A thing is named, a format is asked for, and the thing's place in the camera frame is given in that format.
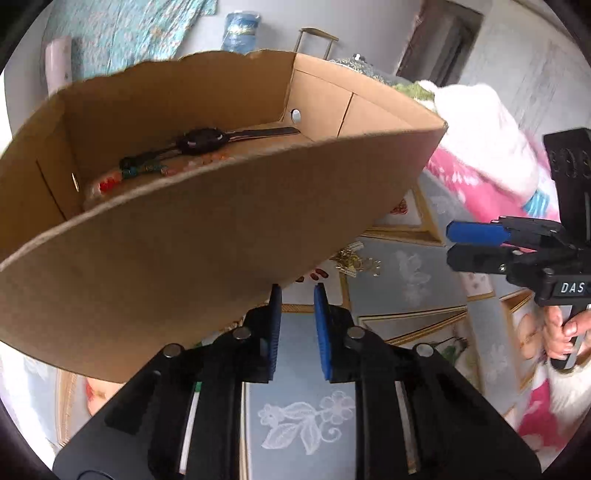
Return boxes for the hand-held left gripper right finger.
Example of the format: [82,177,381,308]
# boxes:
[314,284,490,480]

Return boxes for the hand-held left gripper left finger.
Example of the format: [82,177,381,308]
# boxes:
[104,284,283,480]

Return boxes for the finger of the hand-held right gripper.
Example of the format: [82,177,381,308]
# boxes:
[447,244,546,284]
[447,217,566,250]

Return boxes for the small gold earrings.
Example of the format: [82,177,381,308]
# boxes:
[330,242,383,278]

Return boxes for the brown cardboard box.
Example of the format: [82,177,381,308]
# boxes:
[0,50,448,384]

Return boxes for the black wrist watch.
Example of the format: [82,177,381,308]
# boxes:
[119,127,301,172]

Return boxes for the multicolour bead bracelet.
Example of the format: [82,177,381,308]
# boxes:
[90,166,169,195]

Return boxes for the person's right hand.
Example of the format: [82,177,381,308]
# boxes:
[542,305,591,361]

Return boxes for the pink floral blanket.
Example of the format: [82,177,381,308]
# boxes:
[422,143,578,455]

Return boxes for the white plush towel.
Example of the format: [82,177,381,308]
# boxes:
[431,83,552,204]

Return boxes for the green plush cloth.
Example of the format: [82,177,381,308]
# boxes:
[397,80,439,109]

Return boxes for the brown door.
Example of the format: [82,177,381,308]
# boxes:
[397,0,483,88]

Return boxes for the grey floral pillow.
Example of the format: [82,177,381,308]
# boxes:
[328,53,411,88]

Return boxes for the wooden chair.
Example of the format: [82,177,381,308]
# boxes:
[295,28,339,61]

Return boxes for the blue water bottle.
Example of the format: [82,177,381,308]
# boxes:
[223,11,262,54]

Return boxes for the teal floral cloth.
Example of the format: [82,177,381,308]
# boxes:
[41,0,218,79]

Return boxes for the pink rolled mat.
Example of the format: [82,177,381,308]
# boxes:
[45,37,74,89]

